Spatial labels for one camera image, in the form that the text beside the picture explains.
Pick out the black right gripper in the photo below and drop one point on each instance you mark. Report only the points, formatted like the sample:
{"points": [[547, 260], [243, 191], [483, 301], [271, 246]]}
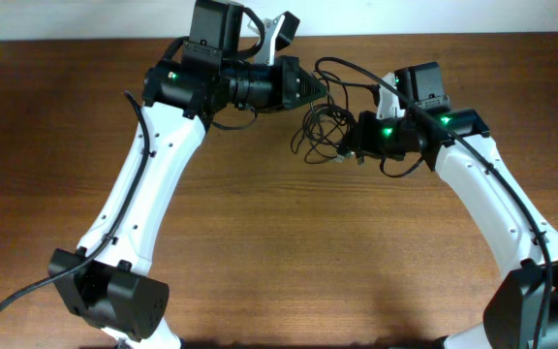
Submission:
{"points": [[362, 134]]}

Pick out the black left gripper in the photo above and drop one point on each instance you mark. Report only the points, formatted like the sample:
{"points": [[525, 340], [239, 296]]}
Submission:
{"points": [[290, 82]]}

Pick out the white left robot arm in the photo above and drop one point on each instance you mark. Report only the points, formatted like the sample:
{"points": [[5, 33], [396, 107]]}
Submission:
{"points": [[105, 280]]}

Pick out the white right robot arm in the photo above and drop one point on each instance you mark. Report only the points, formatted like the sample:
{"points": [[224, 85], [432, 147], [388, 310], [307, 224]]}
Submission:
{"points": [[414, 116]]}

